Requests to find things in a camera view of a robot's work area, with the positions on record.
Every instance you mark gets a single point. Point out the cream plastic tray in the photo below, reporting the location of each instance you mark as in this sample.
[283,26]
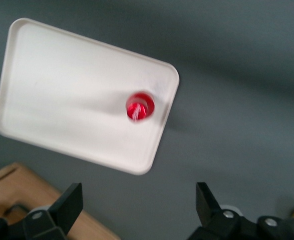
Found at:
[74,100]

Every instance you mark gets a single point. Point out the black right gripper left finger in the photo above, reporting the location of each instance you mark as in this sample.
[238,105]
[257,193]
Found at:
[69,207]

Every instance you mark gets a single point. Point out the red coke bottle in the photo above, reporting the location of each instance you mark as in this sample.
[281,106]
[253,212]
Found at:
[139,107]

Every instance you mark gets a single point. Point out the wooden drawer cabinet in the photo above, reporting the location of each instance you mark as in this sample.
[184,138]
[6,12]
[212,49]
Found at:
[36,195]

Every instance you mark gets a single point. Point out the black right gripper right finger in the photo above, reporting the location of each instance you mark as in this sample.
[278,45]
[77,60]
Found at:
[208,210]

